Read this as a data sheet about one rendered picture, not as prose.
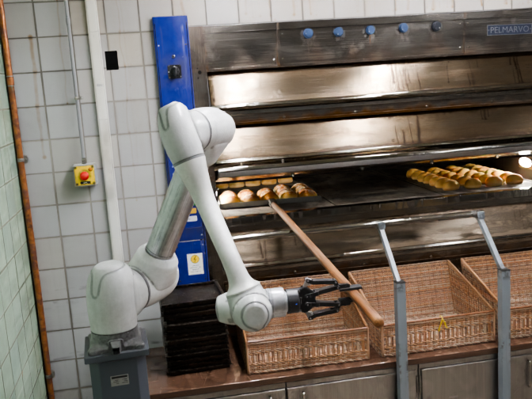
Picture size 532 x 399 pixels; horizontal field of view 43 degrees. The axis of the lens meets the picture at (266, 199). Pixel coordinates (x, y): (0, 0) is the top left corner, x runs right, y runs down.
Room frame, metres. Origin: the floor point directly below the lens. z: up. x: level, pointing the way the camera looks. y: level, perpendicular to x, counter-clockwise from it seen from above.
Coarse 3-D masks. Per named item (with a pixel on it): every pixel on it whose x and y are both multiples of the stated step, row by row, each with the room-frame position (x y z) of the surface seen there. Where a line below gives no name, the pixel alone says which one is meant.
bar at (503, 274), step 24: (432, 216) 3.01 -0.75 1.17; (456, 216) 3.03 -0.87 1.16; (480, 216) 3.04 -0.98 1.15; (240, 240) 2.87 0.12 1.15; (384, 240) 2.92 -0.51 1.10; (504, 288) 2.82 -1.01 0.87; (504, 312) 2.82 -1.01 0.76; (504, 336) 2.82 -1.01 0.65; (504, 360) 2.82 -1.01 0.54; (504, 384) 2.82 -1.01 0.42
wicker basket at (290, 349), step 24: (264, 288) 3.22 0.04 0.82; (312, 288) 3.25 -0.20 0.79; (240, 336) 3.00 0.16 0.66; (264, 336) 3.15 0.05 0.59; (288, 336) 2.78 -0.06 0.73; (312, 336) 2.79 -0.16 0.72; (336, 336) 2.81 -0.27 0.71; (360, 336) 2.94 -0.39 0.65; (264, 360) 2.88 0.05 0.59; (288, 360) 2.78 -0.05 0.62; (312, 360) 2.79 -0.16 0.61; (336, 360) 2.81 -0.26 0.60
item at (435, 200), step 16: (480, 192) 3.47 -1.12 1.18; (496, 192) 3.46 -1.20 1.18; (512, 192) 3.47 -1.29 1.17; (528, 192) 3.49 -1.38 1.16; (320, 208) 3.33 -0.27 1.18; (336, 208) 3.33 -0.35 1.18; (352, 208) 3.34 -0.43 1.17; (368, 208) 3.35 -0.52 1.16; (384, 208) 3.36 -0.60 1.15; (400, 208) 3.38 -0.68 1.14; (240, 224) 3.25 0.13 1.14
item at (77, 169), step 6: (90, 162) 3.13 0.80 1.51; (78, 168) 3.06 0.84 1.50; (84, 168) 3.07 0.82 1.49; (96, 168) 3.12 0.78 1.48; (78, 174) 3.06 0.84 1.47; (90, 174) 3.07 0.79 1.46; (96, 174) 3.09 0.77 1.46; (78, 180) 3.06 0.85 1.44; (84, 180) 3.06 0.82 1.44; (90, 180) 3.07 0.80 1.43; (96, 180) 3.08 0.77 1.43; (78, 186) 3.06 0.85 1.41
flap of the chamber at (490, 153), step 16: (368, 160) 3.20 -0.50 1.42; (384, 160) 3.22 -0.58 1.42; (400, 160) 3.23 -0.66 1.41; (416, 160) 3.24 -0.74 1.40; (432, 160) 3.32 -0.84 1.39; (448, 160) 3.41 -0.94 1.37; (224, 176) 3.09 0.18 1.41; (240, 176) 3.10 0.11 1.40; (256, 176) 3.18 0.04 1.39; (272, 176) 3.27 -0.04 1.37
